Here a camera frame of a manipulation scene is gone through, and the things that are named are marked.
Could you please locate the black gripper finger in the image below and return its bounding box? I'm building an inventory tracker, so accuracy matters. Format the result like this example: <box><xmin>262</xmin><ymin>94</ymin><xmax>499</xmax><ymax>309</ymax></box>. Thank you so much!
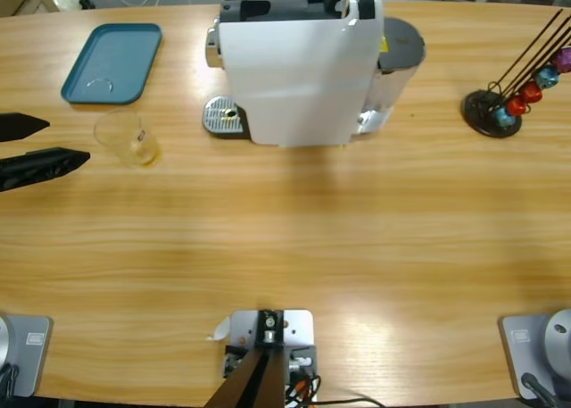
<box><xmin>0</xmin><ymin>112</ymin><xmax>50</xmax><ymax>143</ymax></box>
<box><xmin>0</xmin><ymin>146</ymin><xmax>92</xmax><ymax>193</ymax></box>

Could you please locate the clear drinking glass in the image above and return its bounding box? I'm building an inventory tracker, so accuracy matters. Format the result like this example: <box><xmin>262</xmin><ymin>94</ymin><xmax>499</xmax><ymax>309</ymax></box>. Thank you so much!
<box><xmin>93</xmin><ymin>109</ymin><xmax>161</xmax><ymax>169</ymax></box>

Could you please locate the white capsule coffee machine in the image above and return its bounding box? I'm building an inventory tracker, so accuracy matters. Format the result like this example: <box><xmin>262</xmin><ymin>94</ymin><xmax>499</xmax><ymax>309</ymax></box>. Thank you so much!
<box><xmin>203</xmin><ymin>0</ymin><xmax>427</xmax><ymax>151</ymax></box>

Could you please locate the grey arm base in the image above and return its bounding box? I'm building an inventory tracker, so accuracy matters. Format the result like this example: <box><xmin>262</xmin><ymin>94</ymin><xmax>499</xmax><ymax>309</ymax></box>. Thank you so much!
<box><xmin>498</xmin><ymin>308</ymin><xmax>571</xmax><ymax>400</ymax></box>
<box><xmin>0</xmin><ymin>313</ymin><xmax>54</xmax><ymax>398</ymax></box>

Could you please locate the blue coffee capsule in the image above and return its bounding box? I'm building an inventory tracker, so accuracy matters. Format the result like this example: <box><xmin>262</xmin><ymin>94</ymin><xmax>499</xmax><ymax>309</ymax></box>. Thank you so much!
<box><xmin>495</xmin><ymin>107</ymin><xmax>518</xmax><ymax>128</ymax></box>
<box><xmin>535</xmin><ymin>66</ymin><xmax>561</xmax><ymax>89</ymax></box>

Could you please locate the red coffee capsule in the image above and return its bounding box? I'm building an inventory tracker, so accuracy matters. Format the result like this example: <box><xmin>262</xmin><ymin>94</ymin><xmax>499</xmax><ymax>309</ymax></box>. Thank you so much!
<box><xmin>519</xmin><ymin>81</ymin><xmax>544</xmax><ymax>104</ymax></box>
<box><xmin>507</xmin><ymin>96</ymin><xmax>530</xmax><ymax>117</ymax></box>

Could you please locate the purple coffee capsule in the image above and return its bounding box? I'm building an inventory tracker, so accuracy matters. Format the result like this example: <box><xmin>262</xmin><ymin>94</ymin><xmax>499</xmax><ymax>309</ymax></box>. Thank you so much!
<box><xmin>553</xmin><ymin>47</ymin><xmax>571</xmax><ymax>73</ymax></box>

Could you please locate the teal plastic tray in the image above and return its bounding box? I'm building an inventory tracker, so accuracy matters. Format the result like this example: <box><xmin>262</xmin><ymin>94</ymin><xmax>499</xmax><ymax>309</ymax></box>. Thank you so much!
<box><xmin>60</xmin><ymin>22</ymin><xmax>163</xmax><ymax>105</ymax></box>

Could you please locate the white paper tag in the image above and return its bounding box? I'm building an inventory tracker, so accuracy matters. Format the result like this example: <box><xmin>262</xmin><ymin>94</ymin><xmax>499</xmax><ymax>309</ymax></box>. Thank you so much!
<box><xmin>205</xmin><ymin>316</ymin><xmax>232</xmax><ymax>342</ymax></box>

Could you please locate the black device at right edge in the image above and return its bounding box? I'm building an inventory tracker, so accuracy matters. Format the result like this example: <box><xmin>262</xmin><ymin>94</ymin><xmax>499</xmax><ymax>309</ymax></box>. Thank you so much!
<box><xmin>221</xmin><ymin>308</ymin><xmax>319</xmax><ymax>404</ymax></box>

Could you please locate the black capsule holder with rods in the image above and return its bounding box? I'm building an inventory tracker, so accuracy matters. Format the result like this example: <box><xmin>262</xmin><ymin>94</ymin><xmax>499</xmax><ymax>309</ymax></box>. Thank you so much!
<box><xmin>461</xmin><ymin>6</ymin><xmax>571</xmax><ymax>139</ymax></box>

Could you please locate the black base cable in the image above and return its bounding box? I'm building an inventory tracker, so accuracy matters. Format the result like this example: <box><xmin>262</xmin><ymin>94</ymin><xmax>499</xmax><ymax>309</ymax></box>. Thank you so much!
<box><xmin>520</xmin><ymin>371</ymin><xmax>561</xmax><ymax>408</ymax></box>
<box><xmin>0</xmin><ymin>362</ymin><xmax>21</xmax><ymax>398</ymax></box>

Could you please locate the dark camera post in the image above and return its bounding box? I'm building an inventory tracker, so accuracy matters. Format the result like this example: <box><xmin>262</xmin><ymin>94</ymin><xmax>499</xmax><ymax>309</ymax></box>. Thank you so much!
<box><xmin>205</xmin><ymin>308</ymin><xmax>286</xmax><ymax>408</ymax></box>

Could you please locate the orange cable at mount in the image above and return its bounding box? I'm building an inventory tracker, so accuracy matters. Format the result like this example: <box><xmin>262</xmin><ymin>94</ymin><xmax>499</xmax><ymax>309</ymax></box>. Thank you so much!
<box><xmin>287</xmin><ymin>376</ymin><xmax>313</xmax><ymax>403</ymax></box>

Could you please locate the black cable at mount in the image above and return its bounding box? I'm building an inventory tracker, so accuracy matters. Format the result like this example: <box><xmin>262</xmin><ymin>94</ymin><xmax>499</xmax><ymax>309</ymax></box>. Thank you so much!
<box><xmin>285</xmin><ymin>371</ymin><xmax>385</xmax><ymax>408</ymax></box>

